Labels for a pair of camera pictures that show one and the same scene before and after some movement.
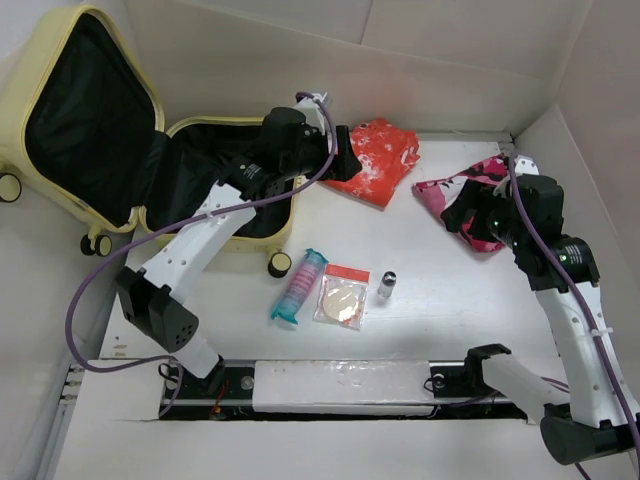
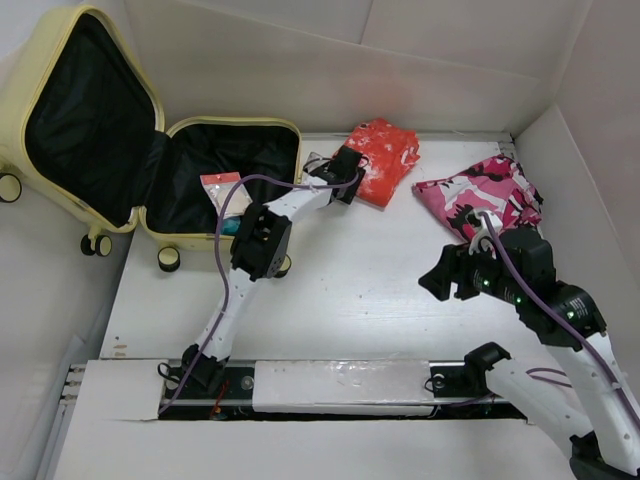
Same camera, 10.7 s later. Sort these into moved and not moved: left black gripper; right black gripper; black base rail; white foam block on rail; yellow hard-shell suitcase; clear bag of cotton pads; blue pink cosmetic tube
Moved: left black gripper; right black gripper; blue pink cosmetic tube; clear bag of cotton pads
Not moved: white foam block on rail; black base rail; yellow hard-shell suitcase
